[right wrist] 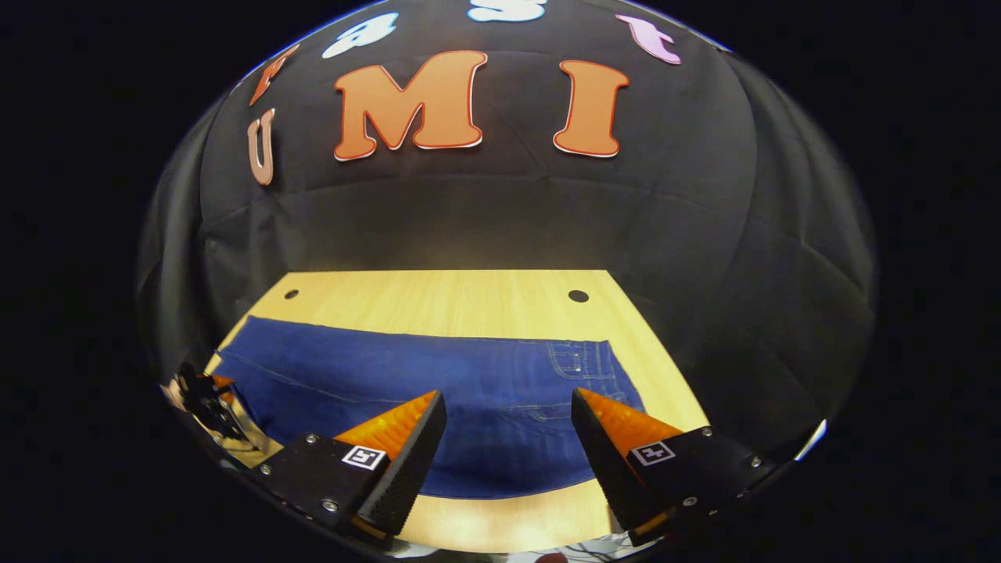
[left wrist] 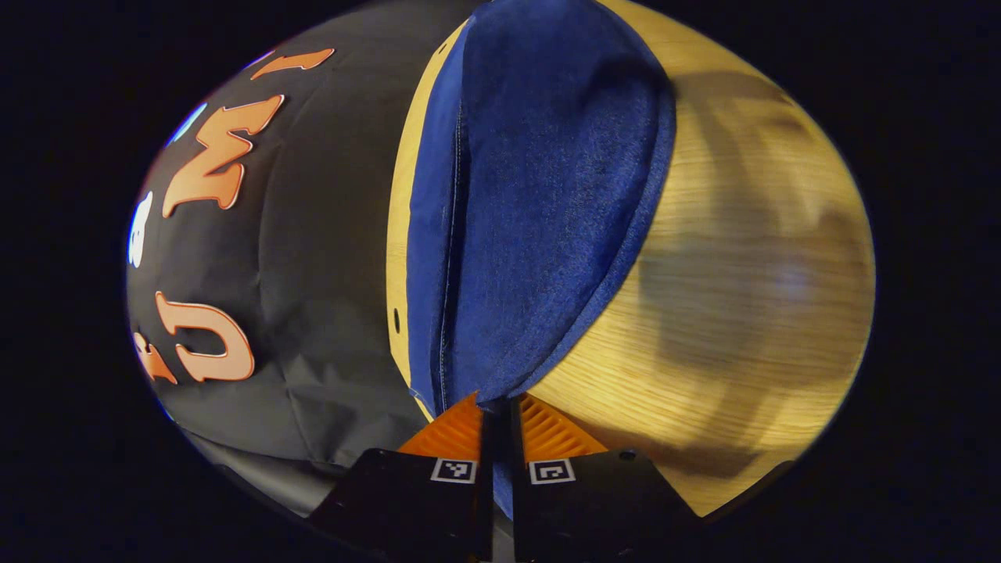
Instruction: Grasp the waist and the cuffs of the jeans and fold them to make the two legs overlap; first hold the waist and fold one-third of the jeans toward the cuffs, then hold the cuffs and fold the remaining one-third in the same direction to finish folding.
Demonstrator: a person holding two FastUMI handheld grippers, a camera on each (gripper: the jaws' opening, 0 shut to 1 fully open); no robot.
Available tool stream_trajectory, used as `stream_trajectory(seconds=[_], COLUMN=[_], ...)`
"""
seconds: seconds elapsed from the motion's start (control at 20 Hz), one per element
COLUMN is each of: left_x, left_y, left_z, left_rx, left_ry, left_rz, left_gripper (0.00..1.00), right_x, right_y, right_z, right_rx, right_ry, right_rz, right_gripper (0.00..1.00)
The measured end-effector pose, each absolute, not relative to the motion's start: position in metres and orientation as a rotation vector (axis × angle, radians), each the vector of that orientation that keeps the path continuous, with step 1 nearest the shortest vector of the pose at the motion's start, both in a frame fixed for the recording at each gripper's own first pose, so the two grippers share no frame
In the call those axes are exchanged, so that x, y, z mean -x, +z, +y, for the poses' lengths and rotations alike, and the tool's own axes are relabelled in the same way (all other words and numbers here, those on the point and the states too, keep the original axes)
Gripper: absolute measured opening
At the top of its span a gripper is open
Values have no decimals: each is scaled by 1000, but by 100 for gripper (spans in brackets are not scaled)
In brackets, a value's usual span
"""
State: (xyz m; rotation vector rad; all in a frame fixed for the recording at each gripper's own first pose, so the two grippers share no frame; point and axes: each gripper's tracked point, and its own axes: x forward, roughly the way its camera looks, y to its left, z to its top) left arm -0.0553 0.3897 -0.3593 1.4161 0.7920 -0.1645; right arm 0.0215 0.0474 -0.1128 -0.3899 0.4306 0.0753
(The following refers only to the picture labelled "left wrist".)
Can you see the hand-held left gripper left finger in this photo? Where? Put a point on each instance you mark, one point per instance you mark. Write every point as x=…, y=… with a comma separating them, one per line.
x=407, y=508

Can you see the blue jeans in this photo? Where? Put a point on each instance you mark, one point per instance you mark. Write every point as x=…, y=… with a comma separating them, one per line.
x=539, y=195

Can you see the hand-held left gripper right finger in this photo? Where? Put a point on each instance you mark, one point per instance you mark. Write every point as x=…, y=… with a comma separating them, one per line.
x=594, y=508

